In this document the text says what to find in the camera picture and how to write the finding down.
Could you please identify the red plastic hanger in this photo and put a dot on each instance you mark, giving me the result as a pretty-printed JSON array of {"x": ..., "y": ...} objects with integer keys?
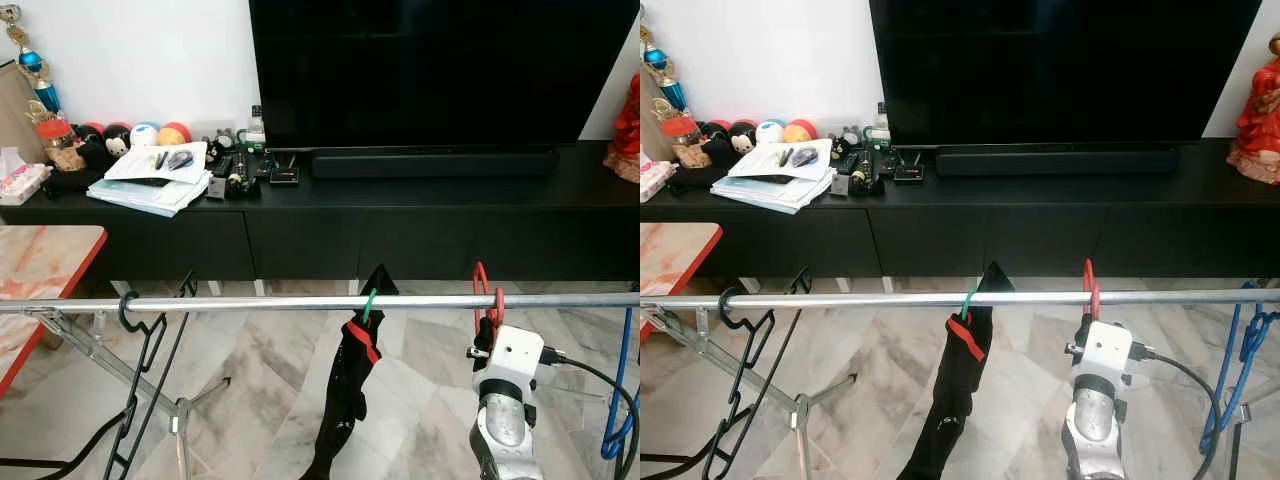
[
  {"x": 478, "y": 300},
  {"x": 1088, "y": 285}
]

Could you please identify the white and blue ball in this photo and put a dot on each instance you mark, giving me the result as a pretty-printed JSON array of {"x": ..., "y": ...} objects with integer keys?
[
  {"x": 144, "y": 135},
  {"x": 770, "y": 132}
]

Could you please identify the black and white plush toy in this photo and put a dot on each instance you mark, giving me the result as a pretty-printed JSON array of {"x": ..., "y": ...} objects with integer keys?
[
  {"x": 117, "y": 145},
  {"x": 742, "y": 142}
]

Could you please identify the marble pattern folding table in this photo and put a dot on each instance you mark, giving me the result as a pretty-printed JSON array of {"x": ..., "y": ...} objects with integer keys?
[
  {"x": 40, "y": 260},
  {"x": 670, "y": 255}
]

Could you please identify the light wooden sideboard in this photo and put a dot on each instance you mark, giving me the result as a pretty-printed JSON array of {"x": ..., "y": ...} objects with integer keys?
[{"x": 15, "y": 120}]

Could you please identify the gold and blue trophy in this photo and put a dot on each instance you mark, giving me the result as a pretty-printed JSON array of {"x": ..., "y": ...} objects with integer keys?
[
  {"x": 45, "y": 95},
  {"x": 672, "y": 90}
]

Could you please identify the silver metal clothes rack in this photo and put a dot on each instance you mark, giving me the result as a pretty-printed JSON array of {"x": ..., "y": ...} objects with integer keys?
[
  {"x": 850, "y": 299},
  {"x": 250, "y": 302}
]

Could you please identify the orange and red ball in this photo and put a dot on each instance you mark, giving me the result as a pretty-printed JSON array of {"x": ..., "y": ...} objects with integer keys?
[
  {"x": 172, "y": 135},
  {"x": 798, "y": 132}
]

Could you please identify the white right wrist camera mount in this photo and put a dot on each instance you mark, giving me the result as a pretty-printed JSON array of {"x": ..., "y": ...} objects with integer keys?
[
  {"x": 515, "y": 350},
  {"x": 1105, "y": 347}
]

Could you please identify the black low TV console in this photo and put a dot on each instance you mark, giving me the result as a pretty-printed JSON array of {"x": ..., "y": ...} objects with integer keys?
[
  {"x": 400, "y": 230},
  {"x": 1020, "y": 228}
]

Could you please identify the red seated figure statue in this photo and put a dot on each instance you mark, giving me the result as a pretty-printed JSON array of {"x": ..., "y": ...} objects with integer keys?
[
  {"x": 625, "y": 130},
  {"x": 1258, "y": 110}
]

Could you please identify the black soundbar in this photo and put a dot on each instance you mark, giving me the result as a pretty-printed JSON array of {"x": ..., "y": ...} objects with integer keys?
[
  {"x": 435, "y": 164},
  {"x": 1058, "y": 161}
]

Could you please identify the small black electronic box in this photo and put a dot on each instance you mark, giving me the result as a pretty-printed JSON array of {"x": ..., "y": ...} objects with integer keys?
[
  {"x": 908, "y": 172},
  {"x": 285, "y": 175}
]

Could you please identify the pink tissue box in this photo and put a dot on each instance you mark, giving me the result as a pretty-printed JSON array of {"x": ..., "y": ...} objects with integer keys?
[
  {"x": 20, "y": 183},
  {"x": 655, "y": 180}
]

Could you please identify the jar with red lid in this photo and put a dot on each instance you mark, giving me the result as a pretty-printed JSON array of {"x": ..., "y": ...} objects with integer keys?
[
  {"x": 680, "y": 125},
  {"x": 55, "y": 128}
]

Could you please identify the black plastic hanger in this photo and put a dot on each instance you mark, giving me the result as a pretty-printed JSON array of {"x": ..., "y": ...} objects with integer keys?
[
  {"x": 723, "y": 308},
  {"x": 122, "y": 312}
]

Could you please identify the blue plastic hanger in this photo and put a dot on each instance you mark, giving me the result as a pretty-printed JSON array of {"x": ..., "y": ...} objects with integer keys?
[
  {"x": 1240, "y": 370},
  {"x": 625, "y": 370}
]

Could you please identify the clear bottle with green label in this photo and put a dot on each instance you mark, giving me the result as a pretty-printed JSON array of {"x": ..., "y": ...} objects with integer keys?
[
  {"x": 880, "y": 126},
  {"x": 256, "y": 130}
]

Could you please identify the stack of white papers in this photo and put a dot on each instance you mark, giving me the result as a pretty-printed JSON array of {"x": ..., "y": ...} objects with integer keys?
[
  {"x": 150, "y": 185},
  {"x": 775, "y": 182}
]

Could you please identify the green plastic hanger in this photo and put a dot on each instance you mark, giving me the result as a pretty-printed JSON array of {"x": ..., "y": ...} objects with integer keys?
[
  {"x": 968, "y": 303},
  {"x": 368, "y": 308}
]

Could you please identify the black shirt with red collar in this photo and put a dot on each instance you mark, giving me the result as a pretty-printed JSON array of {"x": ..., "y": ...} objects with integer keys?
[
  {"x": 345, "y": 390},
  {"x": 950, "y": 390}
]

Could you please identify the black flat television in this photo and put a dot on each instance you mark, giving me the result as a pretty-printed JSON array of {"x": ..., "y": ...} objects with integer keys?
[
  {"x": 440, "y": 70},
  {"x": 1060, "y": 70}
]

